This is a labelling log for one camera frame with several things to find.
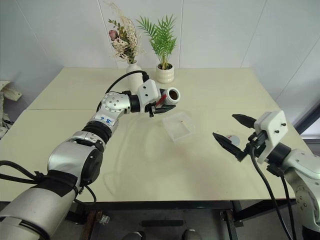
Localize white ceramic vase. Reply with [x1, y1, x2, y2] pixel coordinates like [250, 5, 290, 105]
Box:
[125, 62, 144, 95]

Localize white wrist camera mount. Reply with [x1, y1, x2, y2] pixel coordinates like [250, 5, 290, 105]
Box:
[253, 110, 289, 165]
[136, 79, 161, 113]

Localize dried flower bouquet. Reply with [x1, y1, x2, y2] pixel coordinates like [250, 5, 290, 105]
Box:
[103, 1, 146, 65]

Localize clear plastic box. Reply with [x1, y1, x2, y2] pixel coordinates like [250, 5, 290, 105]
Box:
[161, 111, 196, 144]

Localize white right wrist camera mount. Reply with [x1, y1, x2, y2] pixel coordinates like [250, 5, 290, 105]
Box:
[253, 110, 289, 165]

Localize dark rounded shape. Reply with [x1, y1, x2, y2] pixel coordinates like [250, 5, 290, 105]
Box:
[122, 231, 146, 240]
[183, 228, 204, 240]

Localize black metal table frame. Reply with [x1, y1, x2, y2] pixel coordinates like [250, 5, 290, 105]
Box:
[0, 198, 298, 240]

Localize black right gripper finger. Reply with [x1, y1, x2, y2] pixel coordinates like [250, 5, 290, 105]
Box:
[231, 113, 257, 130]
[212, 132, 247, 162]

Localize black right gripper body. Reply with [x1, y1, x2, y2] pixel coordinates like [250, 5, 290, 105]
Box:
[245, 131, 269, 158]

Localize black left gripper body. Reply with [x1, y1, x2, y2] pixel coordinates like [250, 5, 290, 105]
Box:
[143, 98, 163, 118]

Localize green palm plant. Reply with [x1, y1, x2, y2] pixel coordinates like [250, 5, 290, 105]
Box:
[136, 14, 179, 70]

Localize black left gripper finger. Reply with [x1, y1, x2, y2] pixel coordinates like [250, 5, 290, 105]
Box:
[154, 104, 176, 115]

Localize white ribbed plant pot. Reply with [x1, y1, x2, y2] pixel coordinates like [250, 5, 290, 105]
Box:
[155, 62, 175, 84]

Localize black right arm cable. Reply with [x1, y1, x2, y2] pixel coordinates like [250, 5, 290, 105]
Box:
[249, 146, 299, 240]

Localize dark door frame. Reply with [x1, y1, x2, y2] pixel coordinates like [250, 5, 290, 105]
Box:
[294, 102, 320, 136]

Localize translucent plastic jar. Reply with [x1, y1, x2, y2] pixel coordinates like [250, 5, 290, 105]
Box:
[157, 86, 182, 107]

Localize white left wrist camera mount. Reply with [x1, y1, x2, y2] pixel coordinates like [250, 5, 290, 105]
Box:
[136, 79, 161, 113]

